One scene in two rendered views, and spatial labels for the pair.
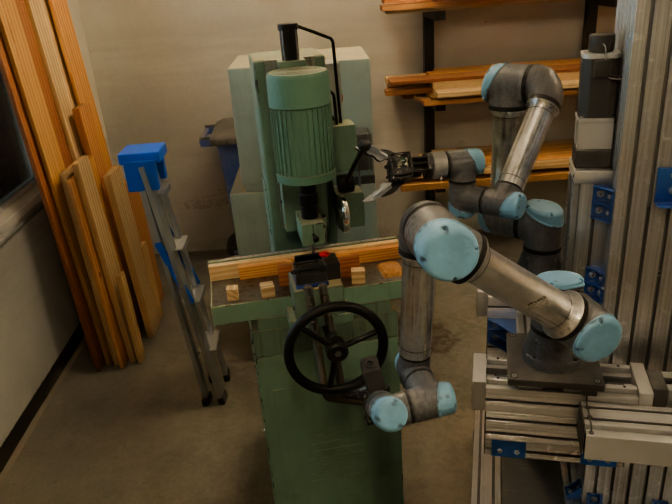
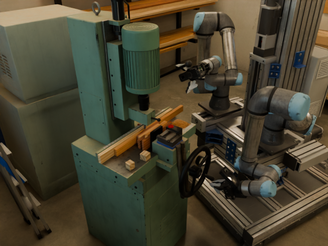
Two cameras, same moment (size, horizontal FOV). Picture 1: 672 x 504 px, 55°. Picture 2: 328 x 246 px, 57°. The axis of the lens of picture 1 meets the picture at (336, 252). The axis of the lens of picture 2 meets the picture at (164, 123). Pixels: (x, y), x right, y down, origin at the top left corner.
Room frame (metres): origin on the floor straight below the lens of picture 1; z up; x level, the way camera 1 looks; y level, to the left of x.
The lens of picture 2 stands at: (0.75, 0.98, 1.84)
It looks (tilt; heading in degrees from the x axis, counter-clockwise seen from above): 31 degrees down; 316
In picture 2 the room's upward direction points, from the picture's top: straight up
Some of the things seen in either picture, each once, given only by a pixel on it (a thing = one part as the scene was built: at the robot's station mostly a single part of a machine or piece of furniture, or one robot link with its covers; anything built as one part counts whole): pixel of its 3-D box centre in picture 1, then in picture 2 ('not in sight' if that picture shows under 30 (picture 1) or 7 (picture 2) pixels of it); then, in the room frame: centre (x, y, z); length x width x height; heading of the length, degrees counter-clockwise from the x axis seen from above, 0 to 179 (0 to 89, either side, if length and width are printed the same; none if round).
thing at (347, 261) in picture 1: (319, 270); (157, 135); (1.77, 0.05, 0.93); 0.25 x 0.01 x 0.07; 99
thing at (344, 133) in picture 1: (342, 145); not in sight; (2.09, -0.05, 1.23); 0.09 x 0.08 x 0.15; 9
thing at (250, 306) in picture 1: (313, 293); (157, 148); (1.74, 0.08, 0.87); 0.61 x 0.30 x 0.06; 99
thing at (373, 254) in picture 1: (334, 259); (152, 127); (1.86, 0.01, 0.92); 0.60 x 0.02 x 0.04; 99
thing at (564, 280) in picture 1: (558, 300); (277, 114); (1.39, -0.53, 0.98); 0.13 x 0.12 x 0.14; 8
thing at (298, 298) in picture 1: (316, 292); (170, 147); (1.66, 0.06, 0.92); 0.15 x 0.13 x 0.09; 99
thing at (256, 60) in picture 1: (294, 164); (104, 80); (2.14, 0.12, 1.16); 0.22 x 0.22 x 0.72; 9
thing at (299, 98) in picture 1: (302, 126); (141, 58); (1.85, 0.07, 1.35); 0.18 x 0.18 x 0.31
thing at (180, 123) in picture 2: (391, 267); (180, 122); (1.80, -0.16, 0.91); 0.10 x 0.07 x 0.02; 9
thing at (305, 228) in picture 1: (311, 228); (141, 114); (1.87, 0.07, 1.03); 0.14 x 0.07 x 0.09; 9
